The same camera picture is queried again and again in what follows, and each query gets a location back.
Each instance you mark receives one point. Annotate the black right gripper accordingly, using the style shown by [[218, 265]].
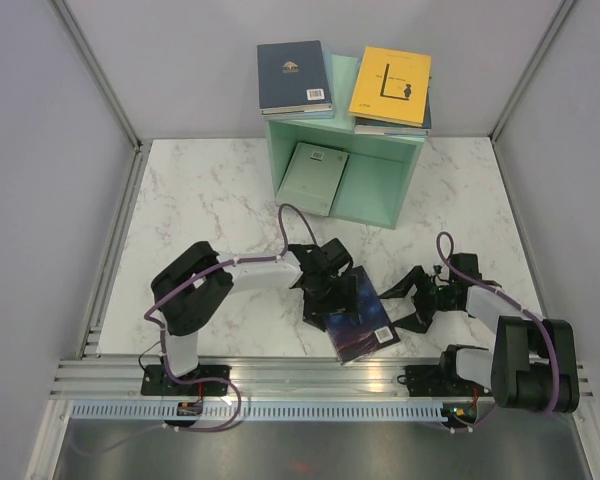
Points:
[[416, 278]]

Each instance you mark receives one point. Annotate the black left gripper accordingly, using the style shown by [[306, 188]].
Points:
[[313, 310]]

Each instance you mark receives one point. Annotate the purple night sky book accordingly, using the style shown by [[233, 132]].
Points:
[[368, 330]]

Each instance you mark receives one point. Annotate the pale green grey book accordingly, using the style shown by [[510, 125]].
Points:
[[312, 178]]

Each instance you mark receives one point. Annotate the teal ocean cover book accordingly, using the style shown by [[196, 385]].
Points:
[[366, 126]]

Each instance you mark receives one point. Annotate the yellow hardcover book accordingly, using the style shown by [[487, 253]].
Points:
[[392, 86]]

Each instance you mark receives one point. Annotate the dark blue hardcover book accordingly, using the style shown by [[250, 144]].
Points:
[[292, 77]]

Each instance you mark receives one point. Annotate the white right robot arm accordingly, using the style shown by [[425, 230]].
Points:
[[532, 365]]

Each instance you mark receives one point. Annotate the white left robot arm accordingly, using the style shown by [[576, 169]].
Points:
[[201, 256]]

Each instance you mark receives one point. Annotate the mint green open cabinet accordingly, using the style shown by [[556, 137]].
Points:
[[378, 172]]

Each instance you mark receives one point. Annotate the light blue cable duct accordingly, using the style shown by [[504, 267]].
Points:
[[252, 410]]

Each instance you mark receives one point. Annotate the aluminium rail base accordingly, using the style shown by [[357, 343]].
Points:
[[266, 378]]

